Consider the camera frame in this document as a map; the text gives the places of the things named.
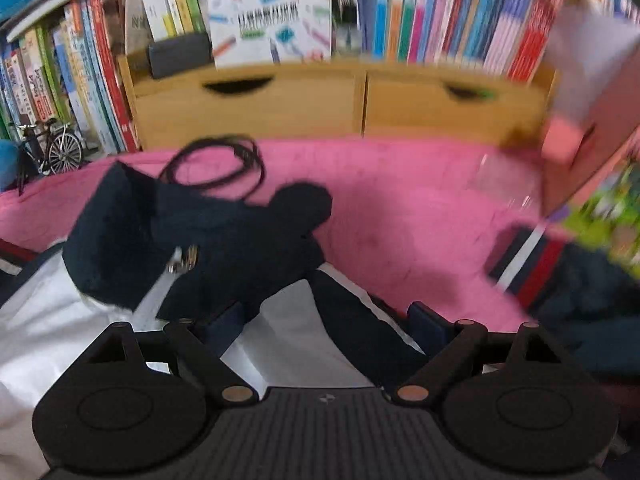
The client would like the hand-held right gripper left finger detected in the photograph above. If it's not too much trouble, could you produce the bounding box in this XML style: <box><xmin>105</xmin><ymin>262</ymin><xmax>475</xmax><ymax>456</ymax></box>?
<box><xmin>75</xmin><ymin>304</ymin><xmax>260</xmax><ymax>407</ymax></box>

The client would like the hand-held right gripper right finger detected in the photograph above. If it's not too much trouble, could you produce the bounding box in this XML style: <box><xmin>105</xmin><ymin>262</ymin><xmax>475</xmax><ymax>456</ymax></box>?
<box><xmin>387</xmin><ymin>302</ymin><xmax>571</xmax><ymax>406</ymax></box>

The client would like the navy and white jacket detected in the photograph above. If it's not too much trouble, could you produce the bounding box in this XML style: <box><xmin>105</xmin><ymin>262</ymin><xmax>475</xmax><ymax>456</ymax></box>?
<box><xmin>0</xmin><ymin>162</ymin><xmax>640</xmax><ymax>480</ymax></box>

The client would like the pink blanket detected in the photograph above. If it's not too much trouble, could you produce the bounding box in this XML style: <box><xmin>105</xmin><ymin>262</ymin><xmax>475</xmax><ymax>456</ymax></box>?
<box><xmin>0</xmin><ymin>135</ymin><xmax>551</xmax><ymax>333</ymax></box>

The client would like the green printed book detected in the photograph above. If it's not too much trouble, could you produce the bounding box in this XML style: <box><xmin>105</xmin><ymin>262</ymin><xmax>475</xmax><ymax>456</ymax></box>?
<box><xmin>555</xmin><ymin>160</ymin><xmax>640</xmax><ymax>278</ymax></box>

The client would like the wooden drawer box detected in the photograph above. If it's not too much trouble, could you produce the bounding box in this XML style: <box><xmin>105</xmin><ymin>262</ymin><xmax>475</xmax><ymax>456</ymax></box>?
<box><xmin>117</xmin><ymin>52</ymin><xmax>558</xmax><ymax>151</ymax></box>

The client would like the small model bicycle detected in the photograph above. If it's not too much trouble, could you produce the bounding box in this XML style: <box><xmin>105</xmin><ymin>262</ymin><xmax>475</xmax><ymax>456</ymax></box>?
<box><xmin>15</xmin><ymin>119</ymin><xmax>83</xmax><ymax>196</ymax></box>

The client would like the pink box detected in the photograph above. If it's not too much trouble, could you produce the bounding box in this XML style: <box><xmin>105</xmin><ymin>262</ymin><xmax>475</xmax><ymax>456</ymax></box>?
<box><xmin>540</xmin><ymin>5</ymin><xmax>640</xmax><ymax>216</ymax></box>

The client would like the small blue plush toy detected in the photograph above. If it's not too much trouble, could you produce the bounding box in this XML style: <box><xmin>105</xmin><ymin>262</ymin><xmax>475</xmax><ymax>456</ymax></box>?
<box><xmin>0</xmin><ymin>140</ymin><xmax>21</xmax><ymax>193</ymax></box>

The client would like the black case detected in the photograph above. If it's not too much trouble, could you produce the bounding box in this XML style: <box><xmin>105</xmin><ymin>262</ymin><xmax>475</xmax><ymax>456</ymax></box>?
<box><xmin>147</xmin><ymin>32</ymin><xmax>213</xmax><ymax>78</ymax></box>

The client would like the row of colourful books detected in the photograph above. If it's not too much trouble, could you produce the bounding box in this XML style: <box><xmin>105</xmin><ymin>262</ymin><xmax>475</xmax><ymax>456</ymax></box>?
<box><xmin>0</xmin><ymin>0</ymin><xmax>640</xmax><ymax>181</ymax></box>

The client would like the black cable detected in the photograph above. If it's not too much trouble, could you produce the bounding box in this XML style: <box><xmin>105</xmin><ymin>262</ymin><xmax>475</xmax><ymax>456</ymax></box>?
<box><xmin>159</xmin><ymin>134</ymin><xmax>267</xmax><ymax>206</ymax></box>

